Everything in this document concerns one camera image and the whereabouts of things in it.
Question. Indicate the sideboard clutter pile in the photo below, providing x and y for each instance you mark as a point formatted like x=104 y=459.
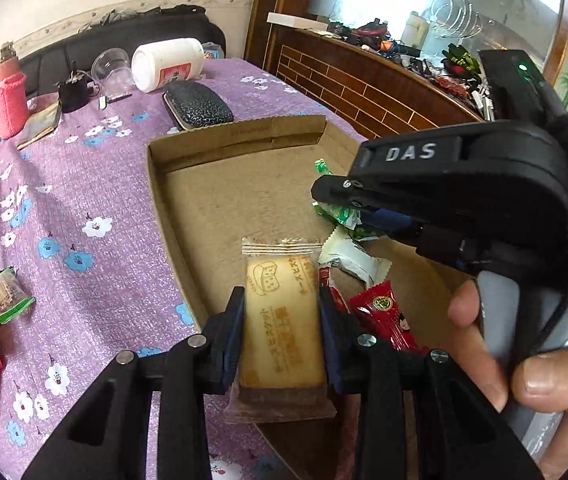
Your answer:
x=413 y=55

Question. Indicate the dark clothes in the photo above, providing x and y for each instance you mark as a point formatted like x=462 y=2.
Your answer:
x=179 y=11

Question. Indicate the black sofa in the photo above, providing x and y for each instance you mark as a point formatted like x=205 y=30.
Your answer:
x=49 y=67

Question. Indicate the wooden sideboard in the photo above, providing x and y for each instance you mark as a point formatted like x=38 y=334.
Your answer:
x=363 y=95

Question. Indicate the green white snack packet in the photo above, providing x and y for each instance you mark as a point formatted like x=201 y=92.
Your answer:
x=341 y=217

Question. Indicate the pink sleeved bottle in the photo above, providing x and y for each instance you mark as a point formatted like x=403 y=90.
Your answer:
x=9 y=105

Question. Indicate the clear green-edged snack packet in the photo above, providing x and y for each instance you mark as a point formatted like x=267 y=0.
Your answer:
x=6 y=295

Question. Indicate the cardboard box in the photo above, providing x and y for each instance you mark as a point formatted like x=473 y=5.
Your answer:
x=224 y=200

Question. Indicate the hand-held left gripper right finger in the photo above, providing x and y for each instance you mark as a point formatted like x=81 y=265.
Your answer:
x=331 y=340

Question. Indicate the small lighter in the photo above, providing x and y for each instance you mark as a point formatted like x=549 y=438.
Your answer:
x=114 y=100

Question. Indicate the black glasses case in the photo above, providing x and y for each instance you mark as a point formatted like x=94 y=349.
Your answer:
x=196 y=105

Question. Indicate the white flat box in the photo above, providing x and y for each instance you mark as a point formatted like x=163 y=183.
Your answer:
x=296 y=21

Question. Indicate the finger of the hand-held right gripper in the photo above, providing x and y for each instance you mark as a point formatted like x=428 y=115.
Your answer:
x=353 y=192
x=388 y=220

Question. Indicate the yellow biscuit packet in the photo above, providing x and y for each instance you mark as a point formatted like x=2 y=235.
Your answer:
x=284 y=320

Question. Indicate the white plastic jar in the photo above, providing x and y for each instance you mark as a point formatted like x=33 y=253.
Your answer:
x=169 y=62

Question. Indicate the small booklet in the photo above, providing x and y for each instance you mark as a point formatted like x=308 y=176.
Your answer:
x=39 y=125

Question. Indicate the black cup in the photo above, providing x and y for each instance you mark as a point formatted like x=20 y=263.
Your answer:
x=74 y=97

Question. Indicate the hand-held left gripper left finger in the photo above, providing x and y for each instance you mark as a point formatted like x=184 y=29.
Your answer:
x=231 y=340

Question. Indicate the person's right hand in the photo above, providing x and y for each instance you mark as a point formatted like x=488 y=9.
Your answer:
x=563 y=380

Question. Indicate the clear plastic cup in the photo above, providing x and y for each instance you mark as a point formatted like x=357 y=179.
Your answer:
x=111 y=70

